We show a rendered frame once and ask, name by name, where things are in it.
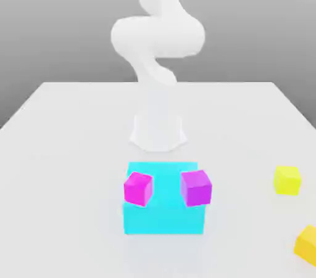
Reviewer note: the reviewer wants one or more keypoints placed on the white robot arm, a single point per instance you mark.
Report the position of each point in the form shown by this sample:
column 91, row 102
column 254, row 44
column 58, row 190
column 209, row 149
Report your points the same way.
column 158, row 36

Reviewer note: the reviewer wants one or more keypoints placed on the small magenta cube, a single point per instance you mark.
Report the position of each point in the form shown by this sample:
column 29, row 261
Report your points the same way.
column 137, row 190

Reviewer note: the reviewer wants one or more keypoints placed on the small purple cube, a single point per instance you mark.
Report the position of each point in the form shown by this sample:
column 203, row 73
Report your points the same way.
column 197, row 190

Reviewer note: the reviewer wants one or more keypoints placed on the small yellow cube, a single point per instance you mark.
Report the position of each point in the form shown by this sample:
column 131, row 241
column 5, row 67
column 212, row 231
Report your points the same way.
column 287, row 181

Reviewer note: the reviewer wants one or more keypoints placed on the small orange cube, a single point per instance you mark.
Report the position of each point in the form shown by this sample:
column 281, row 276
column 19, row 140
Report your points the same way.
column 307, row 246

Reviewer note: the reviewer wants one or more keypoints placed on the large cyan box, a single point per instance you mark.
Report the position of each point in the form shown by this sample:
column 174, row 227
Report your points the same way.
column 164, row 218

